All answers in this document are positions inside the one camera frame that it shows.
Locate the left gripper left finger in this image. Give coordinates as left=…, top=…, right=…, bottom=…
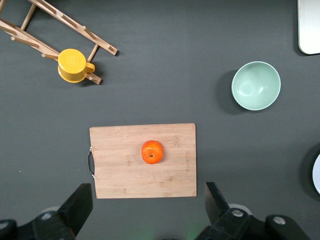
left=17, top=183, right=94, bottom=240

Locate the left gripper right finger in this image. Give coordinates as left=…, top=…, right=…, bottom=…
left=197, top=181, right=251, bottom=240

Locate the orange mandarin fruit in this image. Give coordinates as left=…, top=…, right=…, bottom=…
left=141, top=139, right=165, bottom=165

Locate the white round plate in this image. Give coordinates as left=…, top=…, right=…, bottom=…
left=311, top=152, right=320, bottom=195

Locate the wooden cutting board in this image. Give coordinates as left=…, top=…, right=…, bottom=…
left=86, top=122, right=198, bottom=200

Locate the mint green bowl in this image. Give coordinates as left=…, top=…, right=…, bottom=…
left=231, top=61, right=282, bottom=111

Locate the yellow mug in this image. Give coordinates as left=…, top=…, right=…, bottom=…
left=57, top=48, right=96, bottom=83

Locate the wooden mug rack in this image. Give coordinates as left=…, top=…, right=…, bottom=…
left=0, top=0, right=119, bottom=85

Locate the cream bear print tray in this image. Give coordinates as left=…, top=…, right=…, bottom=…
left=297, top=0, right=320, bottom=55

